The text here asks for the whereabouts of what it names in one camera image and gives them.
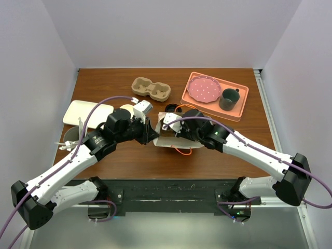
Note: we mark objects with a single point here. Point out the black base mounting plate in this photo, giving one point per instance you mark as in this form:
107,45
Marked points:
122,196

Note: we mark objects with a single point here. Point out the white rectangular plate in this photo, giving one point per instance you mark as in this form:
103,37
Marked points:
81,109

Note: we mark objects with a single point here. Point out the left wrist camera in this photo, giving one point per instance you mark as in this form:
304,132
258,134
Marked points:
141,110

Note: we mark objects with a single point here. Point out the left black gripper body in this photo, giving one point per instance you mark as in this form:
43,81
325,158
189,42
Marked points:
138,130

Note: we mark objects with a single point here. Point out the paper bag orange handles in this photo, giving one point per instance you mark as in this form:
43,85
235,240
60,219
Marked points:
168,139

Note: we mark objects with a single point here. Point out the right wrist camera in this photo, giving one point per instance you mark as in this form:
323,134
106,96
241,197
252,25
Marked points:
171,120

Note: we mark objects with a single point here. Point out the grey holder cup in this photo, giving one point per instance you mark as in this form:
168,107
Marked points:
71,135

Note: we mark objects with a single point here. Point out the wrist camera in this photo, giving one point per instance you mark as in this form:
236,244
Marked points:
141,110
171,120

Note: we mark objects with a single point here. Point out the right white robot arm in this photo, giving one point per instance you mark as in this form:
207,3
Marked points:
287,178

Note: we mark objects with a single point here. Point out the pink plastic tray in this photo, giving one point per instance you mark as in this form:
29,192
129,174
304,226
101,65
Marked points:
213,108

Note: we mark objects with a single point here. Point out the dark green mug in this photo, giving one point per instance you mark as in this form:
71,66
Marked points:
229,99

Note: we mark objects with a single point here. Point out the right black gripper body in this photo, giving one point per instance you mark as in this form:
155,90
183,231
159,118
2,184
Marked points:
185,132

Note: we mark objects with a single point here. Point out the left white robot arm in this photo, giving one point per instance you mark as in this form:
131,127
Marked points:
42,197

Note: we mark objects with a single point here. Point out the cardboard cup carrier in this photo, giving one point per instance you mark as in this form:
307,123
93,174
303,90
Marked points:
155,90

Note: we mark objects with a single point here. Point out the stack of paper cups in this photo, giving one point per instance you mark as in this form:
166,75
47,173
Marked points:
129,108

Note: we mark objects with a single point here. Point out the pink dotted plate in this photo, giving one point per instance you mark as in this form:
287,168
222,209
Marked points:
204,89

